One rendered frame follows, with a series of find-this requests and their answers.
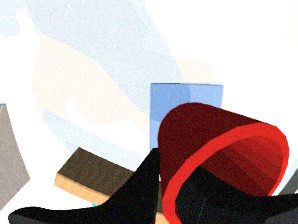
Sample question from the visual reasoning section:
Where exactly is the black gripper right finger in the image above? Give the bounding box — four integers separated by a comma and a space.
176, 165, 298, 224

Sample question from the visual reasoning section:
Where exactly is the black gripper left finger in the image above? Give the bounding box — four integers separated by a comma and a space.
8, 148, 161, 224

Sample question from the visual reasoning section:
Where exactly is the red cup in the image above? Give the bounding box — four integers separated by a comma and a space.
157, 101, 290, 224

